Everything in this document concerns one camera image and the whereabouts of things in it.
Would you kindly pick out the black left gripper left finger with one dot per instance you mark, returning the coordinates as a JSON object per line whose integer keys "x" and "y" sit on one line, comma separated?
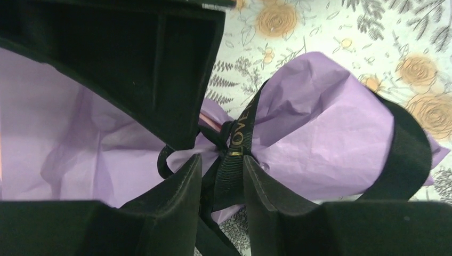
{"x": 162, "y": 221}

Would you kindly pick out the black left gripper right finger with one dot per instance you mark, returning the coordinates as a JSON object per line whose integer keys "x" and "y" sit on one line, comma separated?
{"x": 284, "y": 223}

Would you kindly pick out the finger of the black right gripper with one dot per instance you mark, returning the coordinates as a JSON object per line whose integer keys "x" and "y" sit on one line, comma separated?
{"x": 151, "y": 59}

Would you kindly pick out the pink and purple wrapping paper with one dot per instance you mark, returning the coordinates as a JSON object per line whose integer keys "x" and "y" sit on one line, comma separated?
{"x": 318, "y": 131}

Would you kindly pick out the floral patterned tablecloth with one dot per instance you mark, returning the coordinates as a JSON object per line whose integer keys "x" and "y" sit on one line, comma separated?
{"x": 398, "y": 49}

